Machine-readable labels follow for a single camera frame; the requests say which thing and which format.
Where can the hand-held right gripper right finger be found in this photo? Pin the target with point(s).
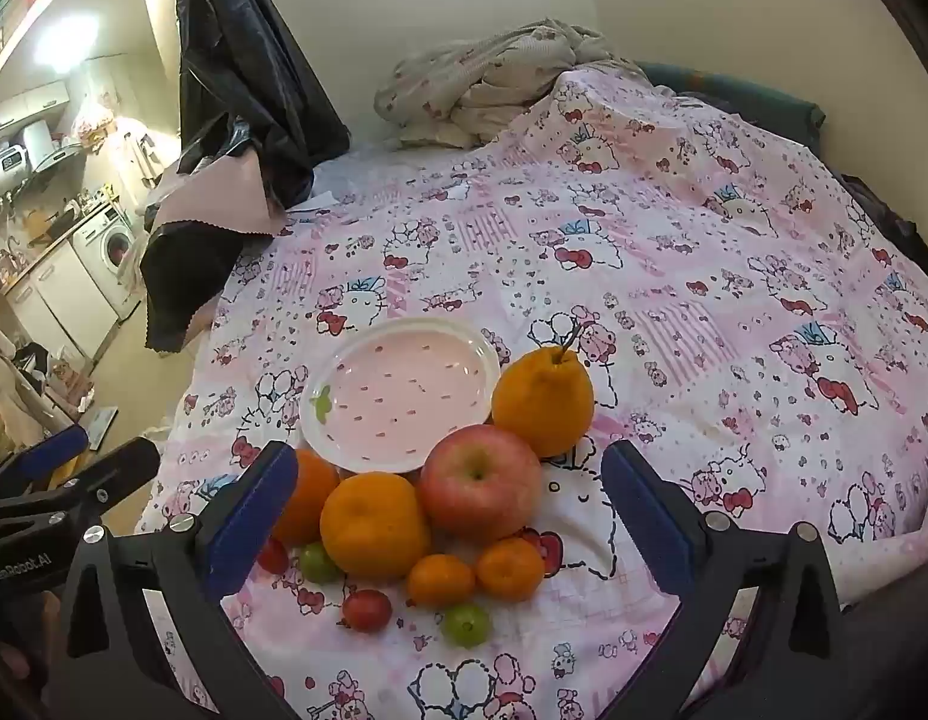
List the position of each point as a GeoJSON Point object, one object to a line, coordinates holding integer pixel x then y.
{"type": "Point", "coordinates": [648, 517]}

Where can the teal mattress edge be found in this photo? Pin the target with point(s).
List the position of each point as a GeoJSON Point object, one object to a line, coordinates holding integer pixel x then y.
{"type": "Point", "coordinates": [734, 94]}

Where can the crumpled floral quilt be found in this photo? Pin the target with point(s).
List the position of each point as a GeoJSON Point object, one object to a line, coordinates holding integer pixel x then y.
{"type": "Point", "coordinates": [494, 75]}

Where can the white washing machine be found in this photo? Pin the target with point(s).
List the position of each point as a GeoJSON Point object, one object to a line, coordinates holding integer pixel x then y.
{"type": "Point", "coordinates": [111, 247]}

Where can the red apple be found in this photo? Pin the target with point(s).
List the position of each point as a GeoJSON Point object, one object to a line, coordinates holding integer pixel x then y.
{"type": "Point", "coordinates": [479, 484]}

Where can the black plastic sheet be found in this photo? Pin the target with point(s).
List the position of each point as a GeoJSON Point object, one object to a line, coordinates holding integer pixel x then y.
{"type": "Point", "coordinates": [246, 52]}

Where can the dark clothing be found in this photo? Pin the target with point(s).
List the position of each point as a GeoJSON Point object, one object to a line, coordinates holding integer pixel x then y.
{"type": "Point", "coordinates": [888, 225]}

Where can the white kitchen cabinet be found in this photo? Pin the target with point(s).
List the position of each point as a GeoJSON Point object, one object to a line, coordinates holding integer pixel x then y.
{"type": "Point", "coordinates": [59, 300]}

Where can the pink and black cloth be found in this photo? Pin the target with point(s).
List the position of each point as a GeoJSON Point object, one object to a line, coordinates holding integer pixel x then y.
{"type": "Point", "coordinates": [201, 217]}

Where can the pink speckled plate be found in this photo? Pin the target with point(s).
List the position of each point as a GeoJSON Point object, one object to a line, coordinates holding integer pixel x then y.
{"type": "Point", "coordinates": [404, 390]}

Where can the red cherry tomato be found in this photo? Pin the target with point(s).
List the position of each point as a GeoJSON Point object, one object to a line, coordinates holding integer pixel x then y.
{"type": "Point", "coordinates": [273, 556]}
{"type": "Point", "coordinates": [366, 610]}

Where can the large round orange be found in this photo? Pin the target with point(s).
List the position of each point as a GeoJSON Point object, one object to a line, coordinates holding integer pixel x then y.
{"type": "Point", "coordinates": [374, 525]}
{"type": "Point", "coordinates": [310, 495]}

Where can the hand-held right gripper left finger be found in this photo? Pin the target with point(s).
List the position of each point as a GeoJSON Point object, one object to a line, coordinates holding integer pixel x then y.
{"type": "Point", "coordinates": [246, 521]}

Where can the small mandarin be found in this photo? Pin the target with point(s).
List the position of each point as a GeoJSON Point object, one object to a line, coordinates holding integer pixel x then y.
{"type": "Point", "coordinates": [510, 568]}
{"type": "Point", "coordinates": [441, 579]}

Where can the green cherry tomato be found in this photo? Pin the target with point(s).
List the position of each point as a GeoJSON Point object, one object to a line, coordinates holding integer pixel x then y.
{"type": "Point", "coordinates": [465, 624]}
{"type": "Point", "coordinates": [318, 562]}

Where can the pink cartoon printed blanket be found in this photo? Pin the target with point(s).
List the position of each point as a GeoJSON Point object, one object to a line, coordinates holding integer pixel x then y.
{"type": "Point", "coordinates": [659, 277]}

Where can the pear-shaped orange with stem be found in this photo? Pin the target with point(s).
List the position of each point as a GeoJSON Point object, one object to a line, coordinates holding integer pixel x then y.
{"type": "Point", "coordinates": [543, 409]}

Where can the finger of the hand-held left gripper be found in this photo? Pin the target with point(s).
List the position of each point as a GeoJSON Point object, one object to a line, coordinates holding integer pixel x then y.
{"type": "Point", "coordinates": [47, 457]}
{"type": "Point", "coordinates": [119, 465]}

